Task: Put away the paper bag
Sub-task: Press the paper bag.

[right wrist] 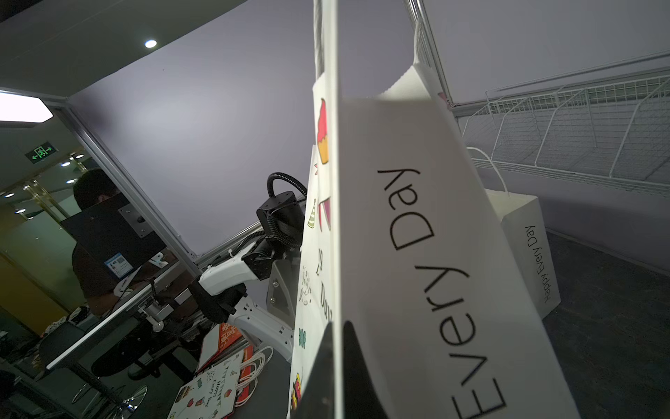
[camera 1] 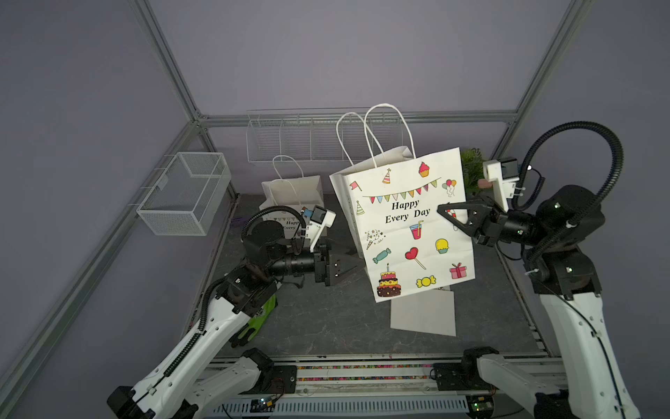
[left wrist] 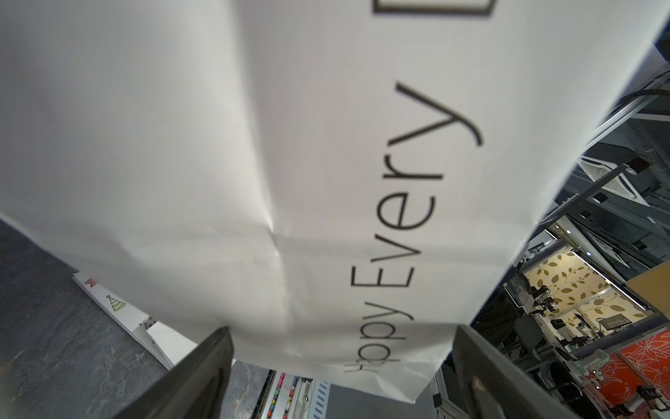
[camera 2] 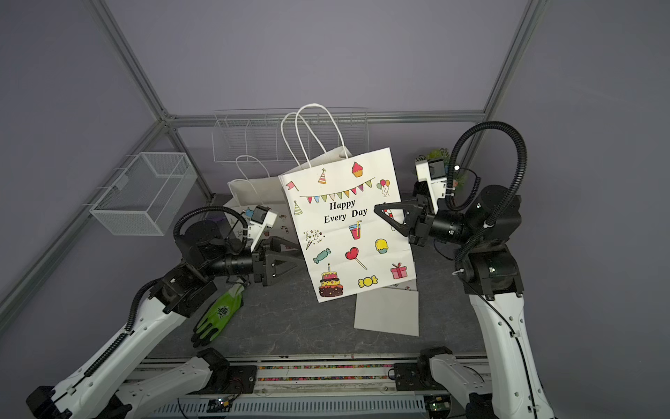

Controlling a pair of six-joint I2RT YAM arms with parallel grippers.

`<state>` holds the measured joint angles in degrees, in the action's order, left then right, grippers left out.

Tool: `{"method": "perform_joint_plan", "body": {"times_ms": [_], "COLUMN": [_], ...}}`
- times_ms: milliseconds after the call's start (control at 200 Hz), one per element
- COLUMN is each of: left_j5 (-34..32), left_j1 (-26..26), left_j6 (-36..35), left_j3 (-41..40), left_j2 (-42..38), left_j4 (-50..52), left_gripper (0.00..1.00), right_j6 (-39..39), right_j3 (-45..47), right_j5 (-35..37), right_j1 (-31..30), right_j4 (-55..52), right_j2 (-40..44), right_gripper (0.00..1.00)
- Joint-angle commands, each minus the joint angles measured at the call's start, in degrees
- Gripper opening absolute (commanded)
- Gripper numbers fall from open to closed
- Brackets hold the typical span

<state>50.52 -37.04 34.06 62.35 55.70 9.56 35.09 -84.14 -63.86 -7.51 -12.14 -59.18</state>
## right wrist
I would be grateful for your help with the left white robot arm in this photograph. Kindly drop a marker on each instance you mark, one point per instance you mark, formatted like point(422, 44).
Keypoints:
point(256, 288)

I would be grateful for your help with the ceiling light panel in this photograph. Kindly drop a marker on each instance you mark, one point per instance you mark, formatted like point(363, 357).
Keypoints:
point(22, 111)

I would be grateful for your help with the flat paper bags stack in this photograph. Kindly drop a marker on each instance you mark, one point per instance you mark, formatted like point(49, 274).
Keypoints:
point(222, 387)

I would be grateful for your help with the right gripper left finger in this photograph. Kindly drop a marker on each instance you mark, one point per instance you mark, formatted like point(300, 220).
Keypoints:
point(317, 401)

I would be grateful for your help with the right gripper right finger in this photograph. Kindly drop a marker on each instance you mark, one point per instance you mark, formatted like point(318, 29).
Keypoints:
point(360, 398)

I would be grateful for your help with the green exit sign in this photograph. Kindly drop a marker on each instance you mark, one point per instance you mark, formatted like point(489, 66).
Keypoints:
point(41, 152)

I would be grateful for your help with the white wire wall shelf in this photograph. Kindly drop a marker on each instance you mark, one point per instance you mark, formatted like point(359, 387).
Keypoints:
point(613, 135)

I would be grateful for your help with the person behind glass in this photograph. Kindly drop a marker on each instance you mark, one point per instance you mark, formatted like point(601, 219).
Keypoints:
point(101, 290)

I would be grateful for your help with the white paper bag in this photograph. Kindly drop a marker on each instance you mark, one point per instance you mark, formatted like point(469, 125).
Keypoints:
point(522, 221)
point(401, 239)

